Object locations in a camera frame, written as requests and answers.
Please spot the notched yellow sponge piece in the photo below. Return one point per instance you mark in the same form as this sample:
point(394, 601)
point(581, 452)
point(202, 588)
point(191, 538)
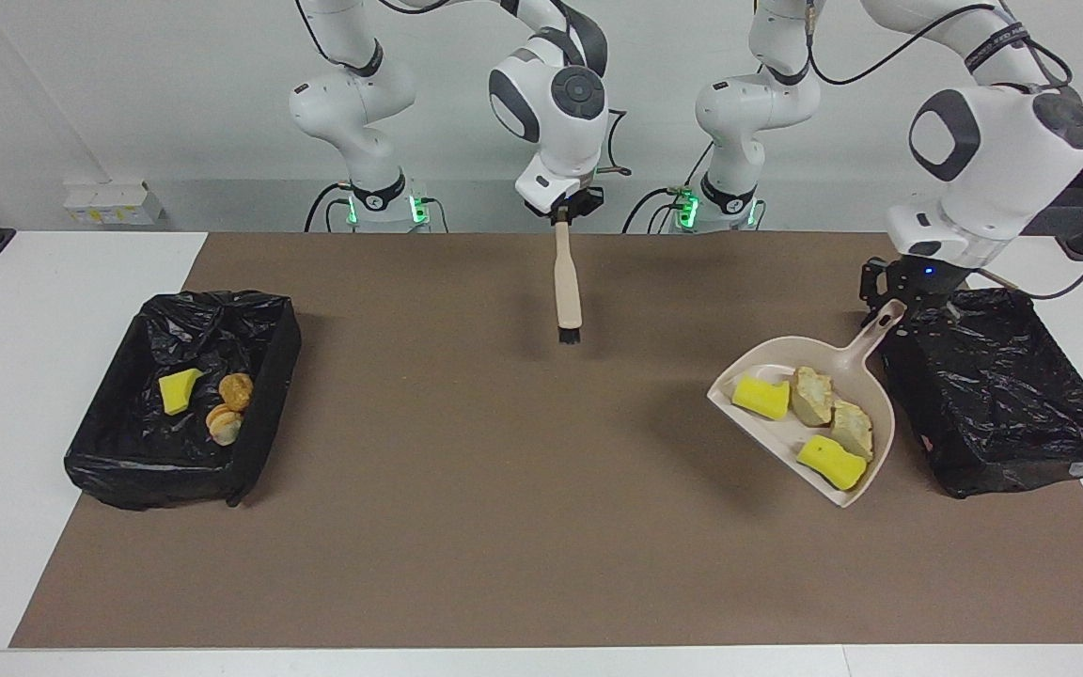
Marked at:
point(760, 398)

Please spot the white wall socket box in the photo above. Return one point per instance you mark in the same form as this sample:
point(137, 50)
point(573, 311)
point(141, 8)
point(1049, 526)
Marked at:
point(114, 202)

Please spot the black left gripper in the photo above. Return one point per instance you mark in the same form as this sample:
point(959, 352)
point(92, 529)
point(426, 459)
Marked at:
point(908, 279)

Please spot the beige plastic dustpan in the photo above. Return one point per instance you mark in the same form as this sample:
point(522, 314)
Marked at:
point(776, 359)

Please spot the black bag-lined bin pink spot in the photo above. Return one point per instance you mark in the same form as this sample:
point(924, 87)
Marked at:
point(1012, 404)

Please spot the yellow sponge wedge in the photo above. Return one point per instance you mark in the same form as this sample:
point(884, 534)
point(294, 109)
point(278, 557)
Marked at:
point(180, 390)

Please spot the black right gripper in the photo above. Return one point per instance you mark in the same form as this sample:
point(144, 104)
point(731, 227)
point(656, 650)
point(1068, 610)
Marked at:
point(581, 200)

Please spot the cream and orange foam chunk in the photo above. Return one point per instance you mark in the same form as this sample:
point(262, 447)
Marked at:
point(225, 428)

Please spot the brown table mat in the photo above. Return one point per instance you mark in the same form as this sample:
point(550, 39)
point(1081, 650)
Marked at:
point(504, 564)

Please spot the beige hand brush black bristles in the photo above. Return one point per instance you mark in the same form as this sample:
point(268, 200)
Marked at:
point(567, 282)

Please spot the brown bread-like foam chunk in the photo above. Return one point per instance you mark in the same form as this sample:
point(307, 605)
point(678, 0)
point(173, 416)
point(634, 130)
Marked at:
point(236, 391)

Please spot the yellow sponge piece black dot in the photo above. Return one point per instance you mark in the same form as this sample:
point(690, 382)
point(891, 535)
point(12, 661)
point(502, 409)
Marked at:
point(831, 463)

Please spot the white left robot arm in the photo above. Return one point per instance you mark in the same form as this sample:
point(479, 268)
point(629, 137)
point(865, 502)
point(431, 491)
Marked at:
point(1002, 160)

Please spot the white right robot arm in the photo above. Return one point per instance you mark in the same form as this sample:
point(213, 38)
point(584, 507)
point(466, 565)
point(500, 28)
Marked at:
point(560, 103)

